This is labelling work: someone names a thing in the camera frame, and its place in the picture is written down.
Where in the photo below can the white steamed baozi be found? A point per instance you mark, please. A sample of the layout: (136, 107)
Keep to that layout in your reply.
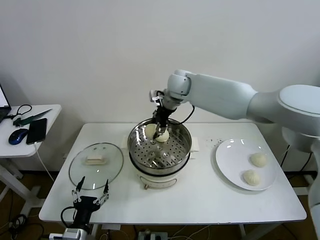
(150, 131)
(165, 138)
(258, 160)
(251, 178)

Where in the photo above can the grey floor power strip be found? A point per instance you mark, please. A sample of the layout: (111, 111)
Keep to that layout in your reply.
(152, 236)

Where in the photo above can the steel steamer basket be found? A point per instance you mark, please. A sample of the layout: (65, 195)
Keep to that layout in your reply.
(175, 152)

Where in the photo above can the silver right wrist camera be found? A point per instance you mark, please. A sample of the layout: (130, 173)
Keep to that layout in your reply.
(156, 96)

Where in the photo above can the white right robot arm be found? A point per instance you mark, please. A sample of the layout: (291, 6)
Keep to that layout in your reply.
(220, 95)

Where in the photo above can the white round plate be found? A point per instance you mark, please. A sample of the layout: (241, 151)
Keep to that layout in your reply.
(232, 155)

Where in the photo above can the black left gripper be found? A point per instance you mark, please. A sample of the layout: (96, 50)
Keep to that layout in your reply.
(86, 207)

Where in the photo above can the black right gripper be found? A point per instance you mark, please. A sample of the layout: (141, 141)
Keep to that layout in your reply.
(162, 117)

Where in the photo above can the white side table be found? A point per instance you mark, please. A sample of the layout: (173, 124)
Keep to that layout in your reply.
(52, 111)

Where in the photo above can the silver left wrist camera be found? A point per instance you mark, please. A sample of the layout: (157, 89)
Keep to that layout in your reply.
(72, 235)

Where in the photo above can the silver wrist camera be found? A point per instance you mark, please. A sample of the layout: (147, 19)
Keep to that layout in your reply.
(72, 235)
(156, 96)

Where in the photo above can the black smartphone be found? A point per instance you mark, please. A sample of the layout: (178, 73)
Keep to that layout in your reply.
(37, 131)

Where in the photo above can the black laptop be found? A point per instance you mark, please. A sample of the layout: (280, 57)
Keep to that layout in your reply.
(3, 110)

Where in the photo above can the blue computer mouse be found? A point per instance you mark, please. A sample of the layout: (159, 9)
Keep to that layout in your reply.
(18, 136)

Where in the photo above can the round glass pot lid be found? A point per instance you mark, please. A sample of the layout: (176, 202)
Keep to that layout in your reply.
(110, 160)

